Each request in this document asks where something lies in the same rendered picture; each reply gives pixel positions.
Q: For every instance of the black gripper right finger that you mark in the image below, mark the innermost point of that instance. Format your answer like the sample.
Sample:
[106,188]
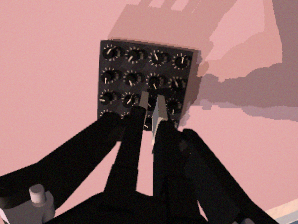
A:
[221,198]

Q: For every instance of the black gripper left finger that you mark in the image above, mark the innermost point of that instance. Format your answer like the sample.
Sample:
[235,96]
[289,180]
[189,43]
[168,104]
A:
[28,195]

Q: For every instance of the black knob box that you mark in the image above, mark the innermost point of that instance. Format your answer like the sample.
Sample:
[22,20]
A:
[139,65]

